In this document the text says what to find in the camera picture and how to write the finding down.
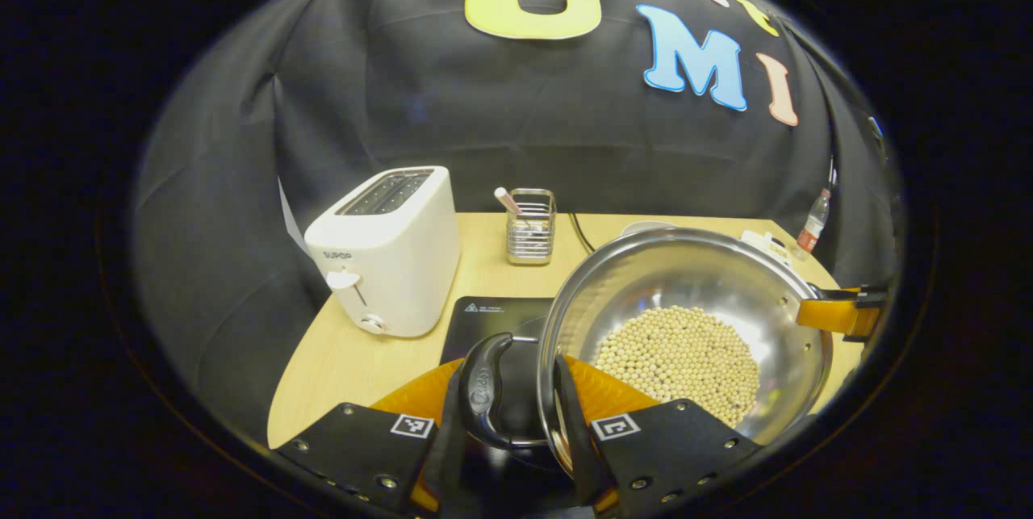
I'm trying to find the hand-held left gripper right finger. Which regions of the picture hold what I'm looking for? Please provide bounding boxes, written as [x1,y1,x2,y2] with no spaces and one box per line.
[553,354,763,516]

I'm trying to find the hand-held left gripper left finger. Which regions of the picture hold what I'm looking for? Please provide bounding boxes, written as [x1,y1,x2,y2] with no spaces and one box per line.
[274,358,477,516]

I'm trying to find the black induction cooktop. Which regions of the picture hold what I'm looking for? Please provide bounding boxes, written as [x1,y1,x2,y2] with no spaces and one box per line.
[440,296,559,455]

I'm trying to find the stainless steel pot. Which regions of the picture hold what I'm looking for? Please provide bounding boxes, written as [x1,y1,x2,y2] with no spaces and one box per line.
[458,227,834,475]

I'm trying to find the soybeans in pot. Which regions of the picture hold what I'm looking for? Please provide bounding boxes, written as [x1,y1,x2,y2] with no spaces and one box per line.
[593,306,761,429]

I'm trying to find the clear plastic water bottle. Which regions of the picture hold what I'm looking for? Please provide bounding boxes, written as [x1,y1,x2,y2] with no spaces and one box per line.
[797,188,832,253]

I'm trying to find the white divided dish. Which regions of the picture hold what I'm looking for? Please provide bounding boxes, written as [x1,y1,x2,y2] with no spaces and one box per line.
[741,230,796,266]

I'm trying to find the white toaster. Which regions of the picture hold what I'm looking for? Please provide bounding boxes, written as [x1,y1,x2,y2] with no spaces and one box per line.
[303,165,461,339]

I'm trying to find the pink stick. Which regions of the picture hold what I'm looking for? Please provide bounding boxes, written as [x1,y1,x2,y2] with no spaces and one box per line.
[494,186,533,229]

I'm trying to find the black backdrop cloth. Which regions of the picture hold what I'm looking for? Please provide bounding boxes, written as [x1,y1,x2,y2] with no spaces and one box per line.
[133,0,901,455]

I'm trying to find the black power cable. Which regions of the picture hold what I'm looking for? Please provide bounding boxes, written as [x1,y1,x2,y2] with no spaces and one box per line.
[567,212,596,253]

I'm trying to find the metal wire utensil holder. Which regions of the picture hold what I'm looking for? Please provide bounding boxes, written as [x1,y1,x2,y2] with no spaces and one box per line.
[506,188,557,266]

